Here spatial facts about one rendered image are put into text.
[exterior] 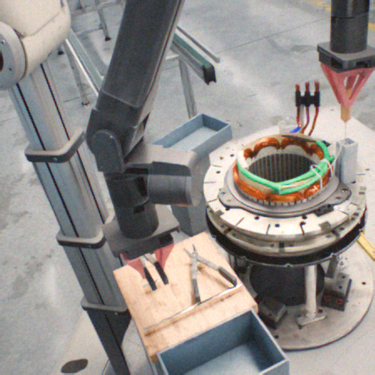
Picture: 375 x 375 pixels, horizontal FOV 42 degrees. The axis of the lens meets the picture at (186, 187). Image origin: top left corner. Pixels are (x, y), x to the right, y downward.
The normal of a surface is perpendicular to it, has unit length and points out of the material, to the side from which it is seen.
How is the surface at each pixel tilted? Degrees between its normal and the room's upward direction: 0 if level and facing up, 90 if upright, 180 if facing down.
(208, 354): 90
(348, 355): 0
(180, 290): 0
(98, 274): 90
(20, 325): 0
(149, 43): 83
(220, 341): 90
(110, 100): 81
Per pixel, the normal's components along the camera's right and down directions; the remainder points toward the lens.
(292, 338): -0.16, -0.77
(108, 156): -0.29, 0.52
